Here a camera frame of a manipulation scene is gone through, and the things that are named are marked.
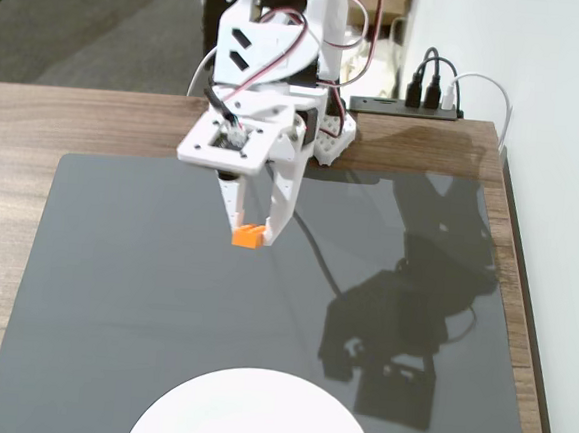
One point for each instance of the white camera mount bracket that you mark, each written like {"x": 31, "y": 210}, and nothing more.
{"x": 199, "y": 151}

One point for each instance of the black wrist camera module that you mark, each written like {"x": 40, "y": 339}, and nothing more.
{"x": 222, "y": 142}

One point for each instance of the black usb hub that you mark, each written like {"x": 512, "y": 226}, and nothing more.
{"x": 403, "y": 109}

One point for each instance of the dark grey mat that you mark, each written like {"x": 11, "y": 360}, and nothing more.
{"x": 113, "y": 288}

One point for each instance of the white round plate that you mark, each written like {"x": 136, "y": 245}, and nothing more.
{"x": 254, "y": 414}

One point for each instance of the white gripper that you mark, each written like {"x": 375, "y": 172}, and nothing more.
{"x": 286, "y": 178}

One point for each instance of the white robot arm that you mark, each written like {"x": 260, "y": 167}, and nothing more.
{"x": 329, "y": 24}

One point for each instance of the orange lego block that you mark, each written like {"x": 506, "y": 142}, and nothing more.
{"x": 248, "y": 237}

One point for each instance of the thin black camera lead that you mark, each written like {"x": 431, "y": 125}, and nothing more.
{"x": 213, "y": 99}

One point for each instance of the dark cabinet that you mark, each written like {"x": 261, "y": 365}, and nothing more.
{"x": 213, "y": 0}

